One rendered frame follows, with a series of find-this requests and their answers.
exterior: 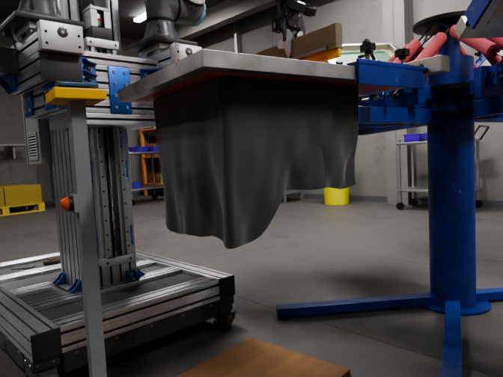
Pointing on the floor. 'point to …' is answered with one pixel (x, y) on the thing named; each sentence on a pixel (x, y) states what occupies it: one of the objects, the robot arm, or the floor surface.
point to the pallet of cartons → (21, 199)
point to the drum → (336, 196)
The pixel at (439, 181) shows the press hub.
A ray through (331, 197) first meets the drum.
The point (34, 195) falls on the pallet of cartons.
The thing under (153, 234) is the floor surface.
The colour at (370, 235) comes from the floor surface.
